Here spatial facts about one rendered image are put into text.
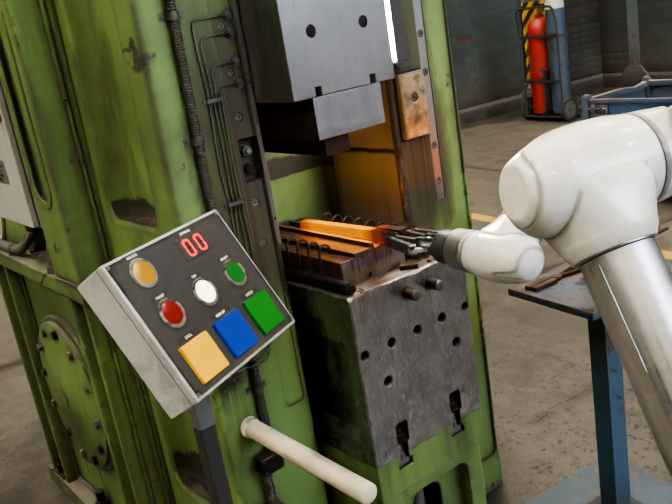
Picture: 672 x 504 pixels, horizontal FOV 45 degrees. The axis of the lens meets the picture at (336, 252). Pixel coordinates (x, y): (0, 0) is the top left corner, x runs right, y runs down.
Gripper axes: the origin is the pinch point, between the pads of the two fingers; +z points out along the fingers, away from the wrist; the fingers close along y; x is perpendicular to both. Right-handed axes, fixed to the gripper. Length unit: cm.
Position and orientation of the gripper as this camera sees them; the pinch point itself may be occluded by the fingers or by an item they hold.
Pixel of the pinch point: (392, 235)
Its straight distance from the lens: 189.0
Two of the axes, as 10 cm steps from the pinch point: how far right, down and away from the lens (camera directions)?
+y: 7.7, -3.0, 5.6
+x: -1.5, -9.4, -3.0
